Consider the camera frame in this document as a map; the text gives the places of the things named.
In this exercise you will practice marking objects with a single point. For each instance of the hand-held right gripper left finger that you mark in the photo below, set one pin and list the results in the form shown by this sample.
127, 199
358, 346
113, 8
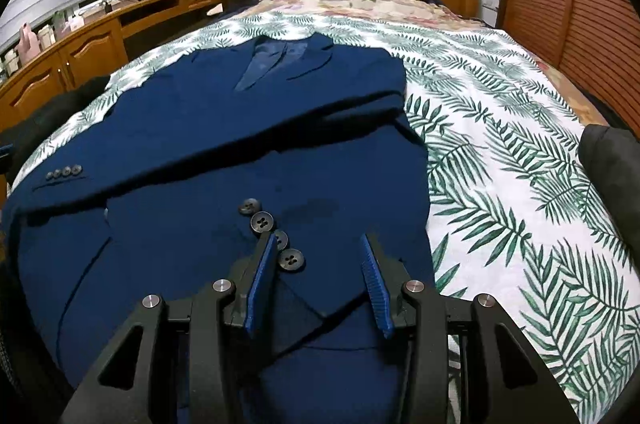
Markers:
262, 284

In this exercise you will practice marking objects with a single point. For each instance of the wooden desk with cabinets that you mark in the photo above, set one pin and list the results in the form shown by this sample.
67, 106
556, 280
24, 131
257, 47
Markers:
80, 49

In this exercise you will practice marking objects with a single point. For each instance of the navy blue suit jacket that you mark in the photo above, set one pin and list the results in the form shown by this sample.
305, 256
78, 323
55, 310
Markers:
200, 129

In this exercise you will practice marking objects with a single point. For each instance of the green leaf print bedspread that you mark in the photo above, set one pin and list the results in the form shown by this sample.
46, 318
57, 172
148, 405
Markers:
500, 154

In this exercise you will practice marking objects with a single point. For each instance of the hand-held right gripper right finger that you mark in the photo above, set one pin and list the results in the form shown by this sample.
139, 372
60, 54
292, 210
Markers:
375, 284

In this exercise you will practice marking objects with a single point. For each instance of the floral blanket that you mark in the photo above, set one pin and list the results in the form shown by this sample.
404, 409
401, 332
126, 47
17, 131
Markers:
360, 6

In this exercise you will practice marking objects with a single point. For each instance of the dark grey folded clothes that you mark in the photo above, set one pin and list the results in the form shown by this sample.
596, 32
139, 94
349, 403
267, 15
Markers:
612, 174

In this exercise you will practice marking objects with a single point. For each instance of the white paper sheet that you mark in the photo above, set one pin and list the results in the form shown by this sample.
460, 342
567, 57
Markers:
216, 10

